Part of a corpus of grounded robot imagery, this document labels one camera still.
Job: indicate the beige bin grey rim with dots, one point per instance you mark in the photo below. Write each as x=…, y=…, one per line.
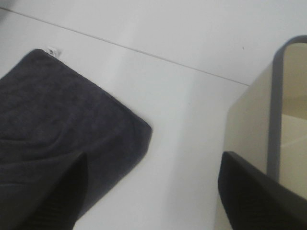
x=267, y=125

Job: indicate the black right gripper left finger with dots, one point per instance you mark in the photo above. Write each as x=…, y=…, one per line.
x=61, y=208

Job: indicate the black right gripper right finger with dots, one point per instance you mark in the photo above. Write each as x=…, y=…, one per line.
x=253, y=201

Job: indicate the dark grey towel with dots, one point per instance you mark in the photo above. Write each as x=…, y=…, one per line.
x=49, y=116

